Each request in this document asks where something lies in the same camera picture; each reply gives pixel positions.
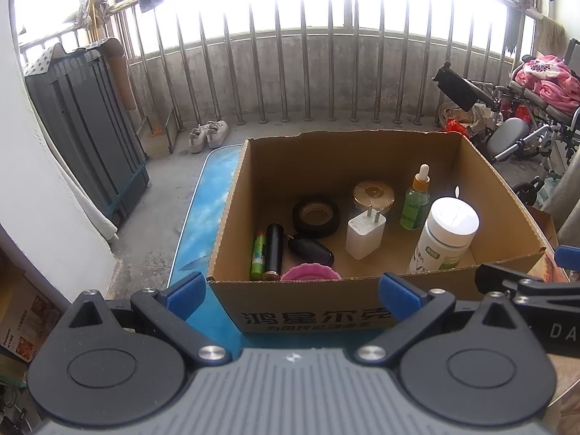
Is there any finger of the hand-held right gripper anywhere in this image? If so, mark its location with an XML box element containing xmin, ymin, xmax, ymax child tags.
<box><xmin>475</xmin><ymin>262</ymin><xmax>580</xmax><ymax>305</ymax></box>
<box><xmin>555</xmin><ymin>245</ymin><xmax>580</xmax><ymax>282</ymax></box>

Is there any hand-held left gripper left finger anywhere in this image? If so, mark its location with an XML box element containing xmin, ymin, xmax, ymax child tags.
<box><xmin>40</xmin><ymin>271</ymin><xmax>233</xmax><ymax>368</ymax></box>

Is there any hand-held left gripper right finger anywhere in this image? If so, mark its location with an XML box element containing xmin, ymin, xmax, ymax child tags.
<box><xmin>353</xmin><ymin>272</ymin><xmax>542</xmax><ymax>365</ymax></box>

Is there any white charger plug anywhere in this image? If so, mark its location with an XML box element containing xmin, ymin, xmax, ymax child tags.
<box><xmin>345</xmin><ymin>206</ymin><xmax>387</xmax><ymax>261</ymax></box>

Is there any green battery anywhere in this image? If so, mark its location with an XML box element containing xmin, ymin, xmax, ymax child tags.
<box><xmin>249</xmin><ymin>230</ymin><xmax>268</xmax><ymax>281</ymax></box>

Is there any white pill bottle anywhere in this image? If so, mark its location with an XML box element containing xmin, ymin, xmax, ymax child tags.
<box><xmin>408</xmin><ymin>197</ymin><xmax>480</xmax><ymax>275</ymax></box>

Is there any green dropper bottle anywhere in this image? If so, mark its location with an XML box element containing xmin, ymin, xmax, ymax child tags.
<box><xmin>399</xmin><ymin>163</ymin><xmax>431</xmax><ymax>231</ymax></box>

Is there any pink bowl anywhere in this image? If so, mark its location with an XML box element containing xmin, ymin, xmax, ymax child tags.
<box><xmin>280</xmin><ymin>262</ymin><xmax>341</xmax><ymax>282</ymax></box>

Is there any black battery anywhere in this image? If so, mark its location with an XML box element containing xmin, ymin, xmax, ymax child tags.
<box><xmin>264</xmin><ymin>223</ymin><xmax>285</xmax><ymax>280</ymax></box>

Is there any black oval object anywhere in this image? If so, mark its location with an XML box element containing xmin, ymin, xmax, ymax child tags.
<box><xmin>285</xmin><ymin>234</ymin><xmax>336</xmax><ymax>267</ymax></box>

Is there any gold lid jar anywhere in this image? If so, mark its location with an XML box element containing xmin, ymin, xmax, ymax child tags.
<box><xmin>352</xmin><ymin>180</ymin><xmax>395</xmax><ymax>216</ymax></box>

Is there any black tape roll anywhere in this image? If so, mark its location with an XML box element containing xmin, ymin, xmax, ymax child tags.
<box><xmin>292</xmin><ymin>197</ymin><xmax>340</xmax><ymax>239</ymax></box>

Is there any brown cardboard box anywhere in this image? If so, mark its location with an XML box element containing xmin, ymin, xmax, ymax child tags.
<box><xmin>207</xmin><ymin>129</ymin><xmax>548</xmax><ymax>334</ymax></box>

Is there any person's right forearm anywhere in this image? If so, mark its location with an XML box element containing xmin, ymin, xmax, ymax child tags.
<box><xmin>546</xmin><ymin>352</ymin><xmax>580</xmax><ymax>435</ymax></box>

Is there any cardboard piece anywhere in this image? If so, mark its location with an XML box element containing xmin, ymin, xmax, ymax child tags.
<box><xmin>528</xmin><ymin>206</ymin><xmax>560</xmax><ymax>248</ymax></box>

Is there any grey curtain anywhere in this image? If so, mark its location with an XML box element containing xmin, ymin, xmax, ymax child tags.
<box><xmin>541</xmin><ymin>145</ymin><xmax>580</xmax><ymax>254</ymax></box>

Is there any wheelchair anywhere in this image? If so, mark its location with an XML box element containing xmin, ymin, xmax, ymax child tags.
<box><xmin>432</xmin><ymin>38</ymin><xmax>580</xmax><ymax>204</ymax></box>

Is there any printed carton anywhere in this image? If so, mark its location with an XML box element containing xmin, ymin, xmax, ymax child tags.
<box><xmin>0</xmin><ymin>260</ymin><xmax>64</xmax><ymax>363</ymax></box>

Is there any pink blanket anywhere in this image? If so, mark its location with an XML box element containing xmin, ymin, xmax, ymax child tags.
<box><xmin>512</xmin><ymin>54</ymin><xmax>580</xmax><ymax>116</ymax></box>

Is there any beige bag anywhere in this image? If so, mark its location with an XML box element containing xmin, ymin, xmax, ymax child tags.
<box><xmin>439</xmin><ymin>103</ymin><xmax>476</xmax><ymax>128</ymax></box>

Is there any metal balcony railing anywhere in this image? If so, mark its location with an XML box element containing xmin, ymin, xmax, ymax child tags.
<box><xmin>18</xmin><ymin>0</ymin><xmax>544</xmax><ymax>125</ymax></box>

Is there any dark folded panel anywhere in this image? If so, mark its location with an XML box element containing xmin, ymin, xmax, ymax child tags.
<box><xmin>24</xmin><ymin>38</ymin><xmax>151</xmax><ymax>227</ymax></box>

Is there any beige towel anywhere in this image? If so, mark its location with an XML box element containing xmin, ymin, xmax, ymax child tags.
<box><xmin>535</xmin><ymin>16</ymin><xmax>567</xmax><ymax>55</ymax></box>

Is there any brown cardboard board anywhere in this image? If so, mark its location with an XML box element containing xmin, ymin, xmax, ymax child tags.
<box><xmin>106</xmin><ymin>38</ymin><xmax>137</xmax><ymax>112</ymax></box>

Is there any white patterned cloth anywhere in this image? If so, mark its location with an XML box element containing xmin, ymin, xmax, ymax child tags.
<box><xmin>22</xmin><ymin>43</ymin><xmax>91</xmax><ymax>75</ymax></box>

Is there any mop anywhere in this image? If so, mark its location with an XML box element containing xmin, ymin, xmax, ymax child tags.
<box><xmin>72</xmin><ymin>0</ymin><xmax>137</xmax><ymax>44</ymax></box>

